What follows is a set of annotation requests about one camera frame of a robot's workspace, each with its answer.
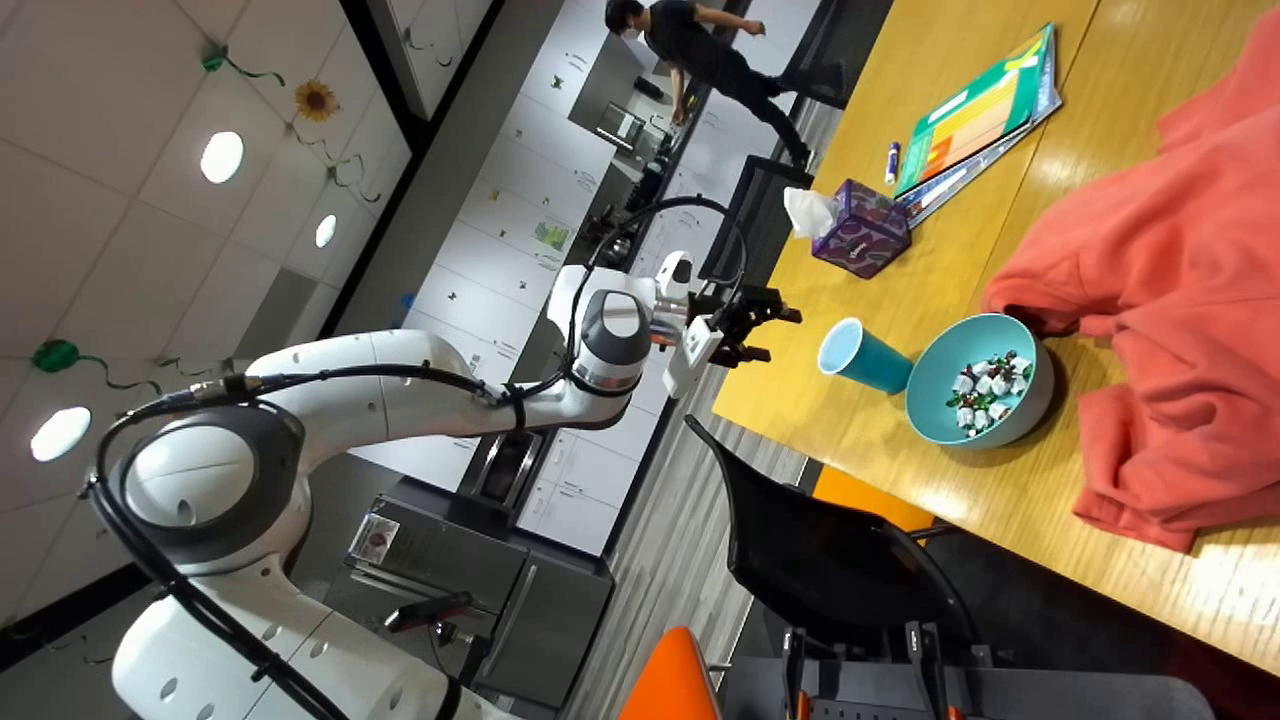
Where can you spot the green balloon decoration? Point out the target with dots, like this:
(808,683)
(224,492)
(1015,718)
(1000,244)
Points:
(57,353)

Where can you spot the purple tissue box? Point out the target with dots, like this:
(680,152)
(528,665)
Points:
(867,228)

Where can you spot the orange cloth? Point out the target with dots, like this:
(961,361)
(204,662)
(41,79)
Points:
(1174,294)

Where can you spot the teal bowl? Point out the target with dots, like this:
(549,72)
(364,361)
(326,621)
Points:
(934,401)

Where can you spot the green booklet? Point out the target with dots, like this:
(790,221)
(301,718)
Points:
(983,122)

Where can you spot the round ceiling light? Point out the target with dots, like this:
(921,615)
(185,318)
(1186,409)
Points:
(223,158)
(60,432)
(326,228)

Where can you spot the grey metal cabinet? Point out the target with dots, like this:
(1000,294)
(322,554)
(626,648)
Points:
(534,625)

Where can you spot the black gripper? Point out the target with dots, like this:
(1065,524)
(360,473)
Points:
(716,322)

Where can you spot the blue marker pen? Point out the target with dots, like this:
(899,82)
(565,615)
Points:
(892,161)

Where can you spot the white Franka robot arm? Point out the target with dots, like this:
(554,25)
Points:
(385,385)

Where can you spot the black chair with armrest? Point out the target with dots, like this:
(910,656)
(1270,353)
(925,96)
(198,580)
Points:
(815,560)

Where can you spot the person in dark clothes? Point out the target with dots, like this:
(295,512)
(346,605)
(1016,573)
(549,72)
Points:
(707,52)

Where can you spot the pile of small mixed pieces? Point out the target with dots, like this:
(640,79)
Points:
(986,392)

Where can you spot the sunflower ceiling decoration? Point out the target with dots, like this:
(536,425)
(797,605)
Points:
(318,96)

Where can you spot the small green ceiling decoration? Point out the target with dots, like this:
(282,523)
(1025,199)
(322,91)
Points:
(212,58)

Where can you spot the teal plastic cup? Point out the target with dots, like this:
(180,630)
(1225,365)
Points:
(872,361)

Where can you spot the orange plastic seat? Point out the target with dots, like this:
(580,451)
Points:
(672,683)

